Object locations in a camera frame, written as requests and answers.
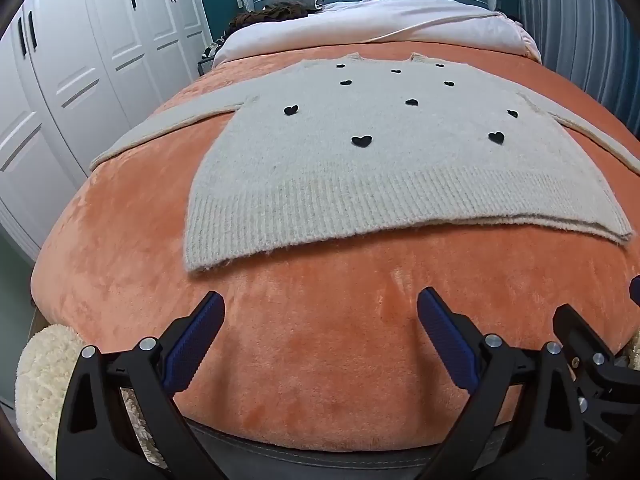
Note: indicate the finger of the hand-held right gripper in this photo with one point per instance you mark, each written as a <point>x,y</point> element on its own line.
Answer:
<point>582,332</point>
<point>636,291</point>

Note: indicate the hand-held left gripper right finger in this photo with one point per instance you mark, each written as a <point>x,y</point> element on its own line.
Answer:
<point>445,335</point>

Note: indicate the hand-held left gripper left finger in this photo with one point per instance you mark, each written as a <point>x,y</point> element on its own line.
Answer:
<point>200,330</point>

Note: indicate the beige knit sweater black hearts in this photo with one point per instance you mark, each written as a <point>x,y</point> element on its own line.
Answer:
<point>350,185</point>

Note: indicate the orange plush blanket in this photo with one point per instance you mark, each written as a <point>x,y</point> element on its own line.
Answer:
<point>325,360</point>

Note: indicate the cream fluffy rug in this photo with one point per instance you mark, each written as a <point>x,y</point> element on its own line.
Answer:
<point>40,385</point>

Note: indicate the dark bedside stand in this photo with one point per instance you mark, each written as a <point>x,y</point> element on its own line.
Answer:
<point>207,57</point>

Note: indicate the grey curtain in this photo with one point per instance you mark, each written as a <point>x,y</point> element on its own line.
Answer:
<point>575,20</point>

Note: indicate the white wardrobe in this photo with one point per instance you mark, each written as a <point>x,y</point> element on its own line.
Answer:
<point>100,70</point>

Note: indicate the white quilt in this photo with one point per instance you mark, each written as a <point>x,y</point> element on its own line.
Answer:
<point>400,20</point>

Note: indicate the dark brown clothing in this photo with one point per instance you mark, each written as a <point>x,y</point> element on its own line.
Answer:
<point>265,16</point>

